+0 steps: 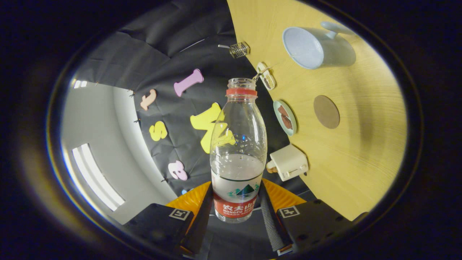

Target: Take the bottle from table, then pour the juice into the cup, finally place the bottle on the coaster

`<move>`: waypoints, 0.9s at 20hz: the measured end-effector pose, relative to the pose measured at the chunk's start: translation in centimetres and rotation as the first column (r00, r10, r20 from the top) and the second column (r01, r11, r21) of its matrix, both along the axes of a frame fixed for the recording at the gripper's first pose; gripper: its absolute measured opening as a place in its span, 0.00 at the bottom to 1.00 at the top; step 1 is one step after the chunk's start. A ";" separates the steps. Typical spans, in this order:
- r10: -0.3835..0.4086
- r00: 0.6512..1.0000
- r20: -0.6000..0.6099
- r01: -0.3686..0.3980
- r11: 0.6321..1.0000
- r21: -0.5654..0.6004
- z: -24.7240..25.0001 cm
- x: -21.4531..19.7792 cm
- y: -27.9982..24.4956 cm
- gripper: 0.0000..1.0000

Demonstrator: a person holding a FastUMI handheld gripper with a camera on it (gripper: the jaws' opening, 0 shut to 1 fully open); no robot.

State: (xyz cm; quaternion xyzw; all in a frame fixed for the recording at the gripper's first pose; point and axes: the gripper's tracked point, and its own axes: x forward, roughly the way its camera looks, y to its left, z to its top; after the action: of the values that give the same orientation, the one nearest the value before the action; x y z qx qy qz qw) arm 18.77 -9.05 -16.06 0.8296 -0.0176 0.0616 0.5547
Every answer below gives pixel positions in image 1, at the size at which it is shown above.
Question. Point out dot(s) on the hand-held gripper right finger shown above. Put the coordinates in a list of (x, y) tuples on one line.
[(270, 224)]

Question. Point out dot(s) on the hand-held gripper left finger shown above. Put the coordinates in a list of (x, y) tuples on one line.
[(200, 224)]

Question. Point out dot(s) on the clear plastic bottle red label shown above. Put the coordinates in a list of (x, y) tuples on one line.
[(236, 166)]

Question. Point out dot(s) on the round brown coaster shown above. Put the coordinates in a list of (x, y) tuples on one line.
[(326, 112)]

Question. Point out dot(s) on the pale blue cup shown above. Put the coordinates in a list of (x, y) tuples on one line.
[(306, 47)]

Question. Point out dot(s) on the bread slice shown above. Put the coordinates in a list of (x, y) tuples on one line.
[(270, 167)]

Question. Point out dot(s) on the white toaster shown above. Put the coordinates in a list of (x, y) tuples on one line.
[(290, 162)]

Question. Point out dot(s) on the pale green plate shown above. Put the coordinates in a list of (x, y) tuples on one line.
[(291, 127)]

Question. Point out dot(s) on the brown meat piece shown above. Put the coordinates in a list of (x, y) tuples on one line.
[(282, 111), (287, 122)]

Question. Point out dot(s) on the wooden table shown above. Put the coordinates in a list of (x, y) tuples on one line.
[(361, 151)]

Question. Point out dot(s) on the white divided dish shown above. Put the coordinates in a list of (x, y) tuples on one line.
[(267, 77)]

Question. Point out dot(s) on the small ceiling light panel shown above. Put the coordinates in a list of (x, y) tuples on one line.
[(80, 84)]

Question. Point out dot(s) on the black backdrop cloth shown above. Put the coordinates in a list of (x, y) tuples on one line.
[(162, 43)]

